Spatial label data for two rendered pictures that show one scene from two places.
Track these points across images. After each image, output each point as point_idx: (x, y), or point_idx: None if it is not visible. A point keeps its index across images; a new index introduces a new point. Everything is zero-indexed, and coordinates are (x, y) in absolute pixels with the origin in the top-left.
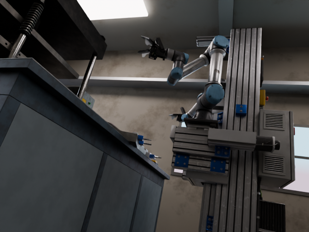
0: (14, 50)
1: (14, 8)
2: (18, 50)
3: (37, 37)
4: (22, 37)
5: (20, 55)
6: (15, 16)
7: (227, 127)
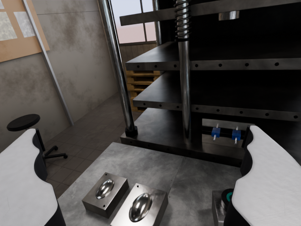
0: (180, 72)
1: (163, 9)
2: (184, 69)
3: (216, 10)
4: (180, 49)
5: (198, 64)
6: (170, 16)
7: None
